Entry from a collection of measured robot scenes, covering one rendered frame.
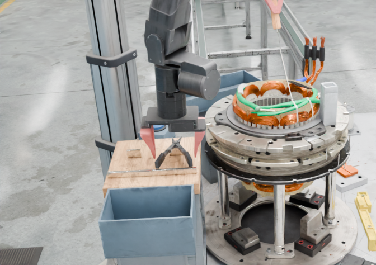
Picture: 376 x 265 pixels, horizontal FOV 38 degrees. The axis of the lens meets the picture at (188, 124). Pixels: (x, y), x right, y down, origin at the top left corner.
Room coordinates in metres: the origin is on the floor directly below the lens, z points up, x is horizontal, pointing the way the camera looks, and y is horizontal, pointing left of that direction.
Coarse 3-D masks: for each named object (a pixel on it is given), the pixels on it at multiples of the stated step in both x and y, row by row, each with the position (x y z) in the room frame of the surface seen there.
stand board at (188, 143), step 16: (128, 144) 1.09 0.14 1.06; (144, 144) 1.08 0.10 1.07; (160, 144) 1.07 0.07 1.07; (192, 144) 1.06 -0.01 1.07; (112, 160) 1.02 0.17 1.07; (128, 160) 1.01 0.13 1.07; (144, 160) 1.01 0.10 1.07; (176, 160) 1.00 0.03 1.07; (192, 160) 0.99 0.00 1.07; (160, 176) 0.94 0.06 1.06; (176, 176) 0.93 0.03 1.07; (192, 176) 0.93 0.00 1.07
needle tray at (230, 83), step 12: (240, 72) 1.49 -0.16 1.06; (228, 84) 1.47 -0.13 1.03; (240, 84) 1.48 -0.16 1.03; (192, 96) 1.42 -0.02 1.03; (216, 96) 1.34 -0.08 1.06; (204, 108) 1.32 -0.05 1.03; (204, 144) 1.36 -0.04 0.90; (204, 156) 1.37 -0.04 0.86; (204, 168) 1.38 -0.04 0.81; (216, 180) 1.35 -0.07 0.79
